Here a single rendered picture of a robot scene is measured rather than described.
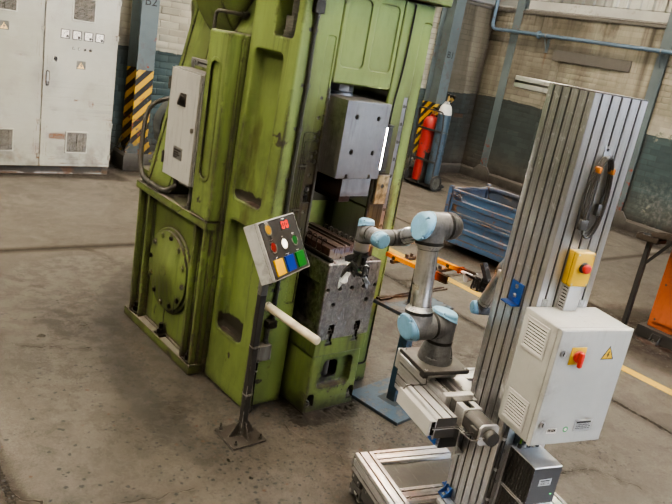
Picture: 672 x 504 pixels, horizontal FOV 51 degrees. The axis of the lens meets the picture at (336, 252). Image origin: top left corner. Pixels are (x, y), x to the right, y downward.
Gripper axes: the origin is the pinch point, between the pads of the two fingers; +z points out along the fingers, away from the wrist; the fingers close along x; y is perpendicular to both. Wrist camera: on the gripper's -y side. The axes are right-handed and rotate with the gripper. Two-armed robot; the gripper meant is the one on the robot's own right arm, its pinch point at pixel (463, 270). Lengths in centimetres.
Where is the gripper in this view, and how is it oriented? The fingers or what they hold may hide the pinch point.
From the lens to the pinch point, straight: 402.6
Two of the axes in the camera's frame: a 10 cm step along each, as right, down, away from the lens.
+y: -1.7, 9.4, 3.0
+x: 7.0, -0.9, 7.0
